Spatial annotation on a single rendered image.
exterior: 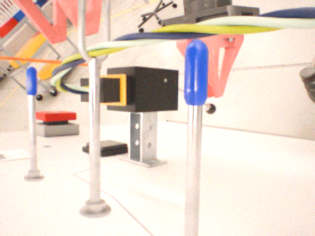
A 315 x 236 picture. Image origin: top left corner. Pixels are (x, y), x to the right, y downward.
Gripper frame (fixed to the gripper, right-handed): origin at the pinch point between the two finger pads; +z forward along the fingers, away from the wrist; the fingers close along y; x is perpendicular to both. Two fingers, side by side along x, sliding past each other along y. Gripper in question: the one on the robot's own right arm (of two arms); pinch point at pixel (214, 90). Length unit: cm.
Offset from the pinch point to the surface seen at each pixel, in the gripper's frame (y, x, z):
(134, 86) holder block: 1.8, -14.2, -2.6
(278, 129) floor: -45, 121, 40
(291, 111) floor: -41, 131, 32
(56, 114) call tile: -20.4, -11.1, 1.9
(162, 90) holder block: 1.9, -10.9, -1.7
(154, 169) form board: 2.7, -13.9, 4.9
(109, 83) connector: 1.6, -16.5, -3.2
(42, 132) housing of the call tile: -20.9, -13.5, 4.1
